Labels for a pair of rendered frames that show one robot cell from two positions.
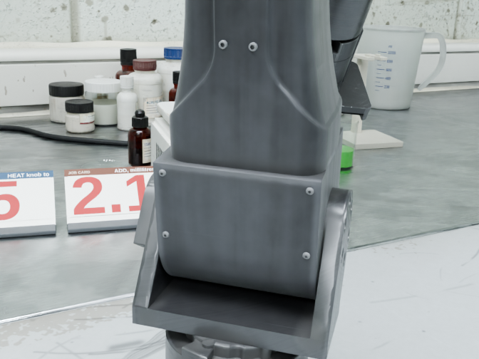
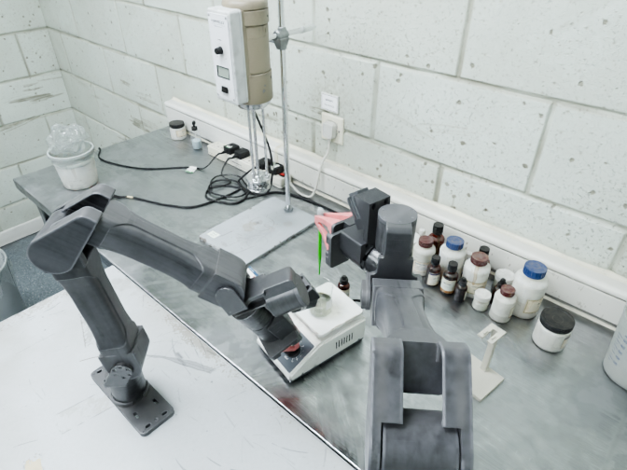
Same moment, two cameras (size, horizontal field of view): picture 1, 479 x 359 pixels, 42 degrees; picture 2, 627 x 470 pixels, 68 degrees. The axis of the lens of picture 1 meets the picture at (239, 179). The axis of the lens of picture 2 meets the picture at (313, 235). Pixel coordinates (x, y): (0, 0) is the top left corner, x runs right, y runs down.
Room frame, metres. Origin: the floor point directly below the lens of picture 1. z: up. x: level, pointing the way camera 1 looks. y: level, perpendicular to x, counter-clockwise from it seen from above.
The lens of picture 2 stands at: (0.40, -0.64, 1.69)
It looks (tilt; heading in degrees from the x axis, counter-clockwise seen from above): 36 degrees down; 71
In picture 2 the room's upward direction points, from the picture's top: straight up
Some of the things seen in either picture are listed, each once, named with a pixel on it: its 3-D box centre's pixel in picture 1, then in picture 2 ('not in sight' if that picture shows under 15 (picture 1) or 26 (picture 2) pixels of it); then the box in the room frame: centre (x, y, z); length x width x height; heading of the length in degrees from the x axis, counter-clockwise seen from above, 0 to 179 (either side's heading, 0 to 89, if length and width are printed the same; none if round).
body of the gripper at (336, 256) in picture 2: not in sight; (361, 247); (0.67, -0.09, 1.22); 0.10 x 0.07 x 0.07; 18
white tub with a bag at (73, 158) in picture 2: not in sight; (72, 154); (0.09, 0.94, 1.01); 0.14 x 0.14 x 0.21
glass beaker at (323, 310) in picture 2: not in sight; (318, 297); (0.63, 0.02, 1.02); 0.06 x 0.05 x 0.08; 145
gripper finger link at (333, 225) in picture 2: not in sight; (337, 227); (0.65, -0.02, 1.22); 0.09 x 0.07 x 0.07; 108
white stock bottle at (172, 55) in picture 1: (176, 82); (451, 258); (1.02, 0.11, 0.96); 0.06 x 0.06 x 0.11
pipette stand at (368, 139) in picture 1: (368, 98); (481, 357); (0.90, -0.18, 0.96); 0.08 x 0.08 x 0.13; 20
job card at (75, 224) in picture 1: (115, 197); not in sight; (0.55, 0.12, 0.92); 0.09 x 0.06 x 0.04; 107
